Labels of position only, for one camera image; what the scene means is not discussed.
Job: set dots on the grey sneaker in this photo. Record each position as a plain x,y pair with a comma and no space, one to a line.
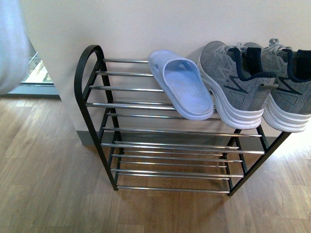
240,86
288,107

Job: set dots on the light blue slipper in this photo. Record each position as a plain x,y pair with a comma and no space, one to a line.
180,79
14,46

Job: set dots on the black metal shoe rack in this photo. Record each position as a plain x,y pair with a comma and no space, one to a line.
230,158

